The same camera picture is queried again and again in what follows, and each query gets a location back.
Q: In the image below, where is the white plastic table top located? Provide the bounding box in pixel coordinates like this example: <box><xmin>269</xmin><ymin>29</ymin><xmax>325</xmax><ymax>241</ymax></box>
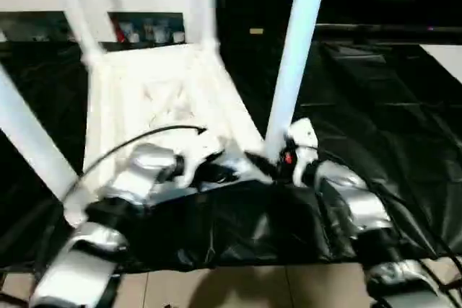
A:
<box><xmin>64</xmin><ymin>41</ymin><xmax>277</xmax><ymax>226</ymax></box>

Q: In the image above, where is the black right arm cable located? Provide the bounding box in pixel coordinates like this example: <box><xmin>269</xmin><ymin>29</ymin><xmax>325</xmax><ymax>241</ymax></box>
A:
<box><xmin>306</xmin><ymin>144</ymin><xmax>462</xmax><ymax>289</ymax></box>

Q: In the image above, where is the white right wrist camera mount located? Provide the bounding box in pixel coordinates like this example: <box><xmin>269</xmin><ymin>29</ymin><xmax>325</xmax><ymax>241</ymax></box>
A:
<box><xmin>287</xmin><ymin>118</ymin><xmax>319</xmax><ymax>187</ymax></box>

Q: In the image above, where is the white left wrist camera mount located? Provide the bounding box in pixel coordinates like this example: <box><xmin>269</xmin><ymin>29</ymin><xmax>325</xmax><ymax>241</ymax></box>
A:
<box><xmin>175</xmin><ymin>128</ymin><xmax>225</xmax><ymax>189</ymax></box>

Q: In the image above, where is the black glossy mat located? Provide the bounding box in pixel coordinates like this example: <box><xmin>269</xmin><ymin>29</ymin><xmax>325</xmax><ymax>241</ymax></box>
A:
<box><xmin>0</xmin><ymin>38</ymin><xmax>462</xmax><ymax>273</ymax></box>

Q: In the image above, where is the black floor rod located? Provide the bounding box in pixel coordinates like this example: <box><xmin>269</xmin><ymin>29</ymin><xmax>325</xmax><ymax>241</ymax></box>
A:
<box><xmin>442</xmin><ymin>278</ymin><xmax>462</xmax><ymax>293</ymax></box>

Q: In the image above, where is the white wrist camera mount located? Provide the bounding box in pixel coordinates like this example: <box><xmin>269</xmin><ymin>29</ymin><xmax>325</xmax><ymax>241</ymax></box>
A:
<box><xmin>287</xmin><ymin>118</ymin><xmax>319</xmax><ymax>187</ymax></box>
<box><xmin>175</xmin><ymin>128</ymin><xmax>225</xmax><ymax>189</ymax></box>

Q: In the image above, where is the flat white board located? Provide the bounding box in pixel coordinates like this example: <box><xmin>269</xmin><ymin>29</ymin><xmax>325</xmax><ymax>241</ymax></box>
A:
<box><xmin>419</xmin><ymin>43</ymin><xmax>462</xmax><ymax>86</ymax></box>

